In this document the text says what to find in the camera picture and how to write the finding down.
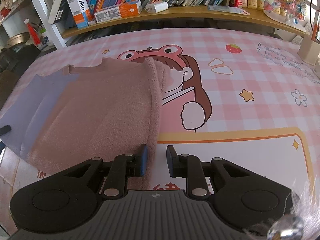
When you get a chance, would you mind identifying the beige wooden box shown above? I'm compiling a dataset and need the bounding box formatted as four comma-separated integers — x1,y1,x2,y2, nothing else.
299,34,320,66

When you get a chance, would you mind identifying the pink checked cartoon table mat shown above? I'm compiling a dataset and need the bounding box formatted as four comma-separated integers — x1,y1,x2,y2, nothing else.
0,26,320,230

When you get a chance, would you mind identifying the upright white orange box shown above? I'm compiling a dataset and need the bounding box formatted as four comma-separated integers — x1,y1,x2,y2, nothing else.
66,0,93,30

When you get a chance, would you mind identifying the flat white orange box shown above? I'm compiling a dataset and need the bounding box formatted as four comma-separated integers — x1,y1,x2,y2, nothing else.
94,0,143,25

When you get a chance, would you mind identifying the black bag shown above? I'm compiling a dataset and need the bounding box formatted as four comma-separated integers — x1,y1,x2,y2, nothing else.
0,45,42,74

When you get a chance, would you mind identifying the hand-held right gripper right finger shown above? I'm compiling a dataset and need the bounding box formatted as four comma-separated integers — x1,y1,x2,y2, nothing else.
166,145,258,198

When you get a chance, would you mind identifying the white power adapter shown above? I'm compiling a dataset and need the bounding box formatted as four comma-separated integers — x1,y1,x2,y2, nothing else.
145,1,169,14

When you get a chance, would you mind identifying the brown garment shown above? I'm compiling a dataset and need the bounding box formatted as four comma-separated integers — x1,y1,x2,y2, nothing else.
0,70,24,93

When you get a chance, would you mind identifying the purple and pink sweater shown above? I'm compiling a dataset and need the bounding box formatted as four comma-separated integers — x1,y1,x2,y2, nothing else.
0,57,173,190

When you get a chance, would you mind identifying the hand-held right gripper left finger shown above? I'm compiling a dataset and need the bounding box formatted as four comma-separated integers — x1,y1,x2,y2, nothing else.
62,144,148,199

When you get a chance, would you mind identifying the brass bowl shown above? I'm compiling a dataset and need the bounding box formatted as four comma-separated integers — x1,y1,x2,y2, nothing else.
7,32,30,47

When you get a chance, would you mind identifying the red tassel ornament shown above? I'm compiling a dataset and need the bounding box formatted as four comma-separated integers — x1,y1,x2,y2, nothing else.
25,19,42,47

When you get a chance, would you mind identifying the wooden bookshelf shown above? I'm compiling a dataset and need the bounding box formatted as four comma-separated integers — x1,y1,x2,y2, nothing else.
24,0,307,48

